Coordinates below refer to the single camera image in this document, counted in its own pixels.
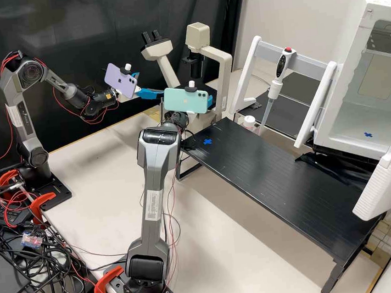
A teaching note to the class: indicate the white pipette stand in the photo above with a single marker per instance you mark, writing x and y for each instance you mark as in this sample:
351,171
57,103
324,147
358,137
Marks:
314,107

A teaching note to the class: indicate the right wrist camera phone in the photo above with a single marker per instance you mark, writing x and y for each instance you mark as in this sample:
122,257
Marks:
180,101

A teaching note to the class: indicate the cream microscope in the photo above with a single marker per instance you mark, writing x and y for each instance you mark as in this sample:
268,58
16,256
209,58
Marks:
226,78

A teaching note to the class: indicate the white incubator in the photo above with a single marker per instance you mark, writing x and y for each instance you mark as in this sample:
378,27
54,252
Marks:
353,62

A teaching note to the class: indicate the black flat box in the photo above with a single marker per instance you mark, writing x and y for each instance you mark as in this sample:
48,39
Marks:
4,279

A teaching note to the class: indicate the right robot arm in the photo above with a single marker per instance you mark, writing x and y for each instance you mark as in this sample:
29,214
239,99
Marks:
153,178

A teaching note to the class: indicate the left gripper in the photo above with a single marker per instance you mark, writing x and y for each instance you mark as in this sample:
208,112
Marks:
134,93

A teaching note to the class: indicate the wrist camera phone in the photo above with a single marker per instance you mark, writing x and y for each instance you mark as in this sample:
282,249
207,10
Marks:
118,79
180,101

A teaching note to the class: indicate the small circuit board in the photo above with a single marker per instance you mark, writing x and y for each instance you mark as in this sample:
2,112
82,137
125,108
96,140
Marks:
31,240

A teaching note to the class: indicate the pipette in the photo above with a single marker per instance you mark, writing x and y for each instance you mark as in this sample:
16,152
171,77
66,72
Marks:
281,64

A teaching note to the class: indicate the left wrist camera phone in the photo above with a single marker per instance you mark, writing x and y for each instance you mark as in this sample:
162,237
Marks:
118,79

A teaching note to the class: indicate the black platform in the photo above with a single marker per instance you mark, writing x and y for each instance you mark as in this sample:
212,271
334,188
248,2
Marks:
271,180
292,109

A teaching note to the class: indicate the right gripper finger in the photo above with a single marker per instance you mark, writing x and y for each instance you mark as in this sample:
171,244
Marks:
211,101

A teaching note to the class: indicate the black power adapter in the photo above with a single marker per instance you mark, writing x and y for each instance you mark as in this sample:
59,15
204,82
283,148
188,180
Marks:
1,211

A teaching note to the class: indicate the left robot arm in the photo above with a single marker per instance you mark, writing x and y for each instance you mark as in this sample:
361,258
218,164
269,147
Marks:
16,101

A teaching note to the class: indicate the red clamp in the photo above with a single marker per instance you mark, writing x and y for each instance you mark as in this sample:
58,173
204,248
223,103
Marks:
45,198
102,290
5,178

